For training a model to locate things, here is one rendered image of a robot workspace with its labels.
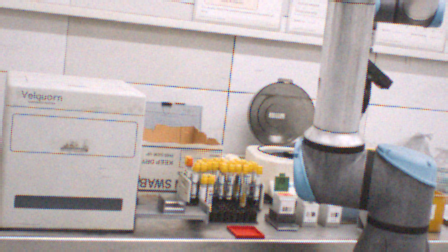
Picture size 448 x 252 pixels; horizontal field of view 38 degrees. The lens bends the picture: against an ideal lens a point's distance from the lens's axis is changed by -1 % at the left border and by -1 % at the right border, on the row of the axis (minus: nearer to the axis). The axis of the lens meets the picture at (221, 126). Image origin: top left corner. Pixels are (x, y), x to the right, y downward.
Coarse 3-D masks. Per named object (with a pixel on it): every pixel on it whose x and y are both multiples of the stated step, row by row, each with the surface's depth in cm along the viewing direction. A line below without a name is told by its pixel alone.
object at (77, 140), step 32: (32, 96) 128; (64, 96) 130; (96, 96) 132; (128, 96) 134; (32, 128) 129; (64, 128) 131; (96, 128) 133; (128, 128) 135; (0, 160) 138; (32, 160) 130; (64, 160) 132; (96, 160) 134; (128, 160) 136; (0, 192) 130; (32, 192) 131; (64, 192) 133; (96, 192) 135; (128, 192) 138; (0, 224) 130; (32, 224) 132; (64, 224) 134; (96, 224) 136; (128, 224) 139
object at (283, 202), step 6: (276, 192) 159; (282, 192) 160; (288, 192) 160; (276, 198) 158; (282, 198) 156; (288, 198) 157; (276, 204) 158; (282, 204) 156; (288, 204) 156; (294, 204) 157; (276, 210) 157; (282, 210) 156; (288, 210) 157
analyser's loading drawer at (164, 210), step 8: (160, 200) 145; (184, 200) 144; (200, 200) 150; (136, 208) 144; (144, 208) 145; (152, 208) 145; (160, 208) 145; (168, 208) 143; (176, 208) 143; (184, 208) 144; (192, 208) 149; (200, 208) 150; (208, 208) 145; (136, 216) 141; (144, 216) 141; (152, 216) 142; (160, 216) 142; (168, 216) 143; (176, 216) 143; (184, 216) 144; (192, 216) 144; (200, 216) 145; (208, 216) 146
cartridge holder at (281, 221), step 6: (270, 210) 160; (264, 216) 162; (270, 216) 159; (276, 216) 156; (282, 216) 156; (288, 216) 156; (294, 216) 157; (270, 222) 158; (276, 222) 156; (282, 222) 156; (288, 222) 157; (294, 222) 157; (276, 228) 155; (282, 228) 154; (288, 228) 155; (294, 228) 155
